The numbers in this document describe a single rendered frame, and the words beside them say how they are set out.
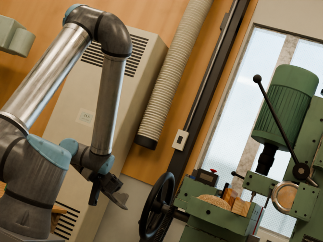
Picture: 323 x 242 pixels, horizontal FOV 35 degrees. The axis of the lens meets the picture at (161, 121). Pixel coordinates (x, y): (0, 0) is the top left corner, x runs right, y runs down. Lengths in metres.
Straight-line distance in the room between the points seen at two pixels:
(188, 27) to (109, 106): 1.62
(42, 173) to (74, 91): 2.00
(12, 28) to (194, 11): 1.27
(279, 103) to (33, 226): 1.01
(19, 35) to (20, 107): 2.04
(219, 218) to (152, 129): 1.70
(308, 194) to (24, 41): 2.43
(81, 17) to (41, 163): 0.62
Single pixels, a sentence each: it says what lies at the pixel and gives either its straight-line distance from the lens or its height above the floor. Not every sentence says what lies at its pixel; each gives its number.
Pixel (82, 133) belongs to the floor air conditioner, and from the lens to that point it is 3.37.
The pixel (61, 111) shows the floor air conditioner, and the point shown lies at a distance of 3.48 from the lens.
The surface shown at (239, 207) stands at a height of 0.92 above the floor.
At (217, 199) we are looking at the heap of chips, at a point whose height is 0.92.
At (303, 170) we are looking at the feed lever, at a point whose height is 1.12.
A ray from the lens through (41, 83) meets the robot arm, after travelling 1.72.
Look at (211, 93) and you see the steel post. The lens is 3.38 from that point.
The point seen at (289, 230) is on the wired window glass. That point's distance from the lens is 3.33.
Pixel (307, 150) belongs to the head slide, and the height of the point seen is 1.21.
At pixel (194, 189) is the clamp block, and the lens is 1.95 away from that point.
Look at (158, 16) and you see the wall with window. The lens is 3.76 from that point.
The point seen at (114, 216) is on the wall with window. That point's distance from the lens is 3.52.
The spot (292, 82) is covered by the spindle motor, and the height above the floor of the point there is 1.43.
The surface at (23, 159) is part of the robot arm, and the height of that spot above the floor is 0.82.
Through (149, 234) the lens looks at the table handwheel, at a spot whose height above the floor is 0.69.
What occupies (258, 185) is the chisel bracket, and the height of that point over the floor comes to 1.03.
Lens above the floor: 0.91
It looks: 6 degrees up
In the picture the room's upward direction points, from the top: 22 degrees clockwise
